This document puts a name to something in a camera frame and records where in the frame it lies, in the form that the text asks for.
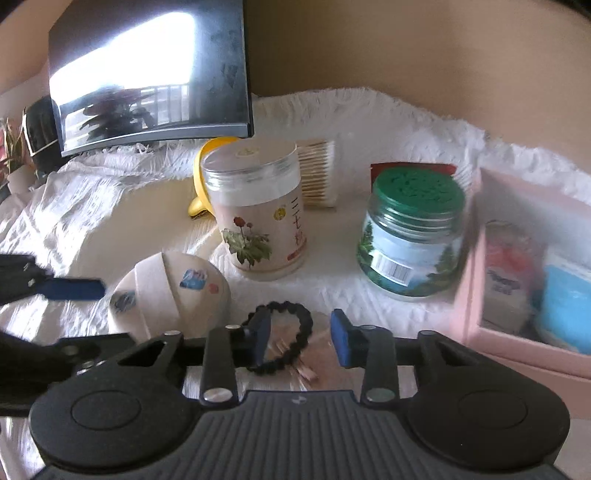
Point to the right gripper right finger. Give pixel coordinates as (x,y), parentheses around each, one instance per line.
(376,351)

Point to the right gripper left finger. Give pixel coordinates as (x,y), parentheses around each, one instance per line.
(223,350)

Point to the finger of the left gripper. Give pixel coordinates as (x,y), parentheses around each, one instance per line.
(75,289)

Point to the small wooden clips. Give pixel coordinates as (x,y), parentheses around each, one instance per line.
(297,368)

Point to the yellow plastic funnel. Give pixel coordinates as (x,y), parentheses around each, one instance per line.
(201,204)

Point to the red packet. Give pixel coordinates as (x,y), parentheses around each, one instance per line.
(377,168)

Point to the cotton swab pack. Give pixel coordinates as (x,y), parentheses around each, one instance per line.
(317,159)

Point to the white textured table cloth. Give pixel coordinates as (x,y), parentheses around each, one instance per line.
(106,210)

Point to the green lid glass jar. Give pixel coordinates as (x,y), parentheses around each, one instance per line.
(413,233)

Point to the potted plant with flowers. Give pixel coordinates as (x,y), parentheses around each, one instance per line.
(13,156)

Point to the white red pouch in box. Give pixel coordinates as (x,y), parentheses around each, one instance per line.
(512,276)

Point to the flower label plastic jar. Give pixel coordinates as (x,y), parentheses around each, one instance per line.
(254,186)

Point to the black dark pot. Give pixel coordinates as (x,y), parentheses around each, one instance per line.
(41,136)

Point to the blue packet in box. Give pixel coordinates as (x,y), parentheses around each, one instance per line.
(564,318)

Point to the black computer monitor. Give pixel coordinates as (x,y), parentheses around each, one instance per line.
(125,72)

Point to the pink cardboard box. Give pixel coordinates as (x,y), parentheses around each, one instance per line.
(561,225)

